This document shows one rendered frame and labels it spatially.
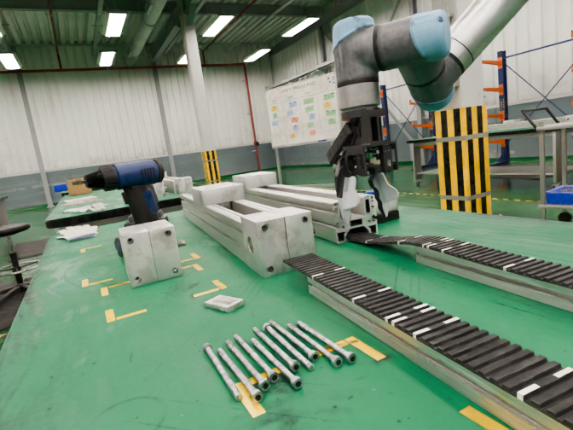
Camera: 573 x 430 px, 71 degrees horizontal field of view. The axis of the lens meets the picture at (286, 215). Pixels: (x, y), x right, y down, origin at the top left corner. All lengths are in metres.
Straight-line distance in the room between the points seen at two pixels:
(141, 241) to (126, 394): 0.36
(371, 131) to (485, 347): 0.45
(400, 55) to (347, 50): 0.09
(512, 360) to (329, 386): 0.15
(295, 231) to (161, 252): 0.25
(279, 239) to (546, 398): 0.45
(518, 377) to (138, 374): 0.34
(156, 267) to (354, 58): 0.50
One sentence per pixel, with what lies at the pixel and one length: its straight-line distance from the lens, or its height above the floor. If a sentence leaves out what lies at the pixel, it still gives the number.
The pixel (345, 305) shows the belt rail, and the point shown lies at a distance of 0.50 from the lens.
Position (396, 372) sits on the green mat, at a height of 0.78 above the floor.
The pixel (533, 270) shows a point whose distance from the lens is 0.53.
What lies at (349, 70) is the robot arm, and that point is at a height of 1.10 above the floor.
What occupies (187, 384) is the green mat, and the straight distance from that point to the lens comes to 0.42.
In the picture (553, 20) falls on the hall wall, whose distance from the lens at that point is 9.23.
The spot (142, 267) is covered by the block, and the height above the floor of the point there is 0.81.
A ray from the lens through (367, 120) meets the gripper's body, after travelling 0.72.
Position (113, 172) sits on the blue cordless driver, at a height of 0.98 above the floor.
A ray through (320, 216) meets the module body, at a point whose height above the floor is 0.83.
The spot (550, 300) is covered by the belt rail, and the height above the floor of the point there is 0.79.
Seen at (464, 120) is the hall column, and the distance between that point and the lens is 3.88.
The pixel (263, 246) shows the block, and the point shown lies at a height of 0.83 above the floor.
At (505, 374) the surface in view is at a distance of 0.33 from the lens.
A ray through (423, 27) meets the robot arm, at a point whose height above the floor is 1.14.
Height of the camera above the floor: 0.99
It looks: 10 degrees down
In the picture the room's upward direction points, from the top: 8 degrees counter-clockwise
